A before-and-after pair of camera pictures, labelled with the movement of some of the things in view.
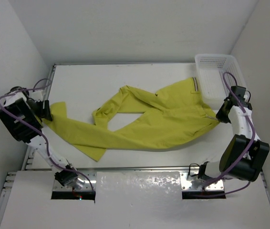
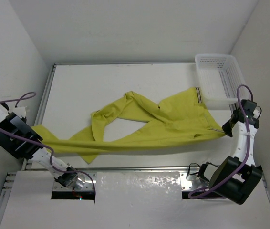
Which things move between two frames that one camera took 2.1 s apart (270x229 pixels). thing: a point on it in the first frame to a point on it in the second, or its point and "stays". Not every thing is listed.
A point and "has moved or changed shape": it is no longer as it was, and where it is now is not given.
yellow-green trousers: x=173 y=115 has moved or changed shape
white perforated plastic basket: x=217 y=74 stays
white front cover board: x=133 y=200 stays
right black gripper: x=220 y=116 to x=227 y=129
